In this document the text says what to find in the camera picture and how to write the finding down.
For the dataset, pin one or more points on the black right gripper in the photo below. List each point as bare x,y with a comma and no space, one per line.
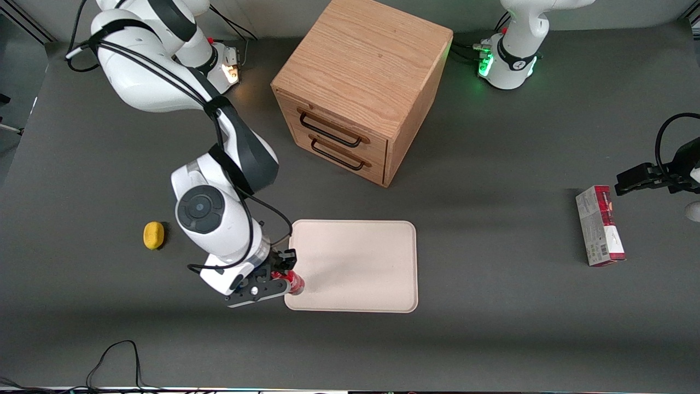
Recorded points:
275,264

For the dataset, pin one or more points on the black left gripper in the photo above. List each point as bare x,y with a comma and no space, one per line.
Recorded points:
686,163

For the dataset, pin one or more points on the red coke bottle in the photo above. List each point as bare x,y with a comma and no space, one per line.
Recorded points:
295,283

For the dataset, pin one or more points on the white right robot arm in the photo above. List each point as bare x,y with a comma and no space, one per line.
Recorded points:
147,71

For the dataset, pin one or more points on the beige rectangular tray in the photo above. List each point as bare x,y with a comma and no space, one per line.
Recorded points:
361,266

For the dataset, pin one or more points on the red and grey carton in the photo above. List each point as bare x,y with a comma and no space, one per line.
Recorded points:
600,225

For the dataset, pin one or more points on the wooden drawer front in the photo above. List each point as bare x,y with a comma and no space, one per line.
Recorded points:
333,158
328,127

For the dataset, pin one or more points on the yellow lemon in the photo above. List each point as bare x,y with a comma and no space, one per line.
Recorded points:
153,235

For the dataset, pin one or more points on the wooden drawer cabinet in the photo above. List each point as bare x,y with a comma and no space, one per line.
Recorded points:
363,71

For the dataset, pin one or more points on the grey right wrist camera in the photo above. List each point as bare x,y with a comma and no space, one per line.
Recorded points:
257,291

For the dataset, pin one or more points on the aluminium frame profile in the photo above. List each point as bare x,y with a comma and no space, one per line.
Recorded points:
19,19

